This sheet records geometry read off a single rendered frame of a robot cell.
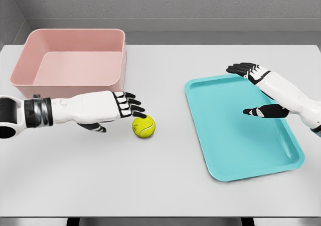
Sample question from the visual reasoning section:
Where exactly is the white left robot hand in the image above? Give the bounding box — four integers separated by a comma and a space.
75, 91, 148, 133

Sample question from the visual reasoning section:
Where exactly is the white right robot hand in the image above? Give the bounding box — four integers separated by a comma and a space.
226, 62, 301, 119

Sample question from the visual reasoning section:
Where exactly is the yellow tennis ball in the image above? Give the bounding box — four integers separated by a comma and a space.
131, 115, 156, 138

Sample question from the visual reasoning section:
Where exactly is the pink plastic basket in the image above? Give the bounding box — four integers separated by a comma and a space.
10, 28, 127, 99

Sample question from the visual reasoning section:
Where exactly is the blue plastic tray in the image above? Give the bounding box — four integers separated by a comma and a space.
184, 73, 305, 183

